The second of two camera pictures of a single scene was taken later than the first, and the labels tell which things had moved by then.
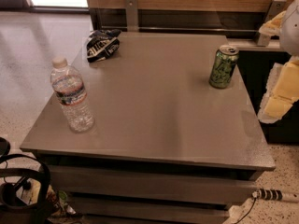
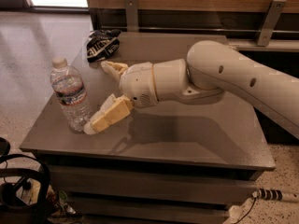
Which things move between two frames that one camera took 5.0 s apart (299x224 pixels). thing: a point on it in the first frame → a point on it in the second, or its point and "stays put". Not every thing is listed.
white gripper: (290, 32) → (136, 82)
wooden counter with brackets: (234, 11) stays put
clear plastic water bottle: (69, 87) stays put
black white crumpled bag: (102, 44) stays put
